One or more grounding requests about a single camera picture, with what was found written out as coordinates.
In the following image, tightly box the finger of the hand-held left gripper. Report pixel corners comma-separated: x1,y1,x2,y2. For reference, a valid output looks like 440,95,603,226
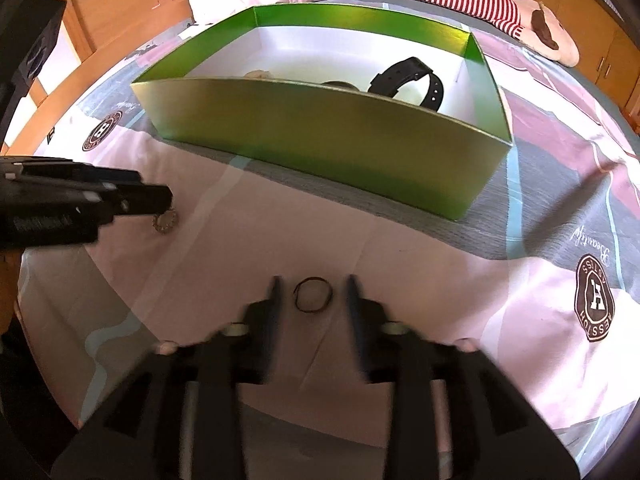
70,166,144,187
95,183,174,217

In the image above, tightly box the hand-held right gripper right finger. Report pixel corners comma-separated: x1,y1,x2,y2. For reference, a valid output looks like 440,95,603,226
346,274,576,480

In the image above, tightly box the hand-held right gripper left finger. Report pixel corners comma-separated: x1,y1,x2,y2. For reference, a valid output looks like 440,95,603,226
50,276,283,480

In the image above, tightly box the clear crystal bracelet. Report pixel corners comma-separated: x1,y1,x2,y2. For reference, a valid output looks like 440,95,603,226
151,211,177,235

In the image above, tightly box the black hair tie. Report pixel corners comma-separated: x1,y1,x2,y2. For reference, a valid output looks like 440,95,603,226
292,276,334,314

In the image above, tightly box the green cardboard box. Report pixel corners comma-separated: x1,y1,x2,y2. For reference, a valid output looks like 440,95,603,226
130,2,516,222

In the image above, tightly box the black wristwatch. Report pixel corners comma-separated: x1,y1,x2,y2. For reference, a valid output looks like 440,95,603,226
367,56,446,113

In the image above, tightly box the person's left hand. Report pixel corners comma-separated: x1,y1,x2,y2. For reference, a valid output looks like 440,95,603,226
0,252,24,322

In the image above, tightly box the printed bedsheet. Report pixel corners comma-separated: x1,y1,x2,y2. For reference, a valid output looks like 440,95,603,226
15,0,640,461

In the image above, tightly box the wooden wardrobe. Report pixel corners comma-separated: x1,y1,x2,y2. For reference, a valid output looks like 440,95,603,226
479,0,640,117

